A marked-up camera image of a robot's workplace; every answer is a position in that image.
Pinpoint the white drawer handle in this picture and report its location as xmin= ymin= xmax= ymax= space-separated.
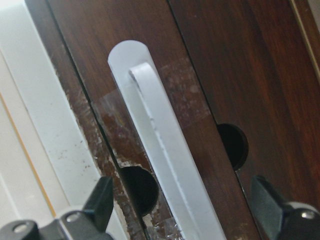
xmin=107 ymin=40 xmax=226 ymax=240

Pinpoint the dark wooden drawer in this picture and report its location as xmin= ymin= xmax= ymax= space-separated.
xmin=49 ymin=0 xmax=260 ymax=240

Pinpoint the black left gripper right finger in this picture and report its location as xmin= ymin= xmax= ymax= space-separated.
xmin=250 ymin=175 xmax=285 ymax=238

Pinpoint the white plastic bin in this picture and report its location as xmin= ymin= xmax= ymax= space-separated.
xmin=0 ymin=0 xmax=125 ymax=240

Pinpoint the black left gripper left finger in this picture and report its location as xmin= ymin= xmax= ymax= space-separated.
xmin=82 ymin=176 xmax=114 ymax=232

